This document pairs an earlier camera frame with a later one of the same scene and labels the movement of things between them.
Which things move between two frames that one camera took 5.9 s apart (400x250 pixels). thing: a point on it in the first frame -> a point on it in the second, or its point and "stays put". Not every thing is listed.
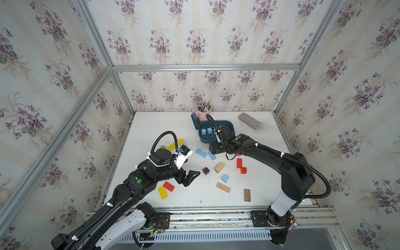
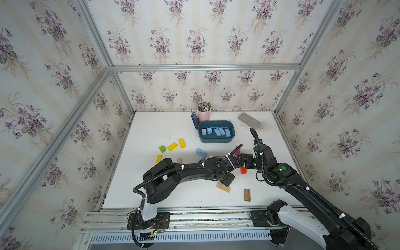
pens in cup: x=203 y=107 stays put
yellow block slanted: x=171 y=147 stays put
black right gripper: x=214 y=147 -> x=249 y=158
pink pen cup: x=201 y=115 stays put
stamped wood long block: x=223 y=187 stays put
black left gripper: x=180 y=178 -> x=229 y=182
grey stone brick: x=249 y=121 stays put
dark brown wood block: x=247 y=195 stays put
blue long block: x=212 y=157 -> x=217 y=132
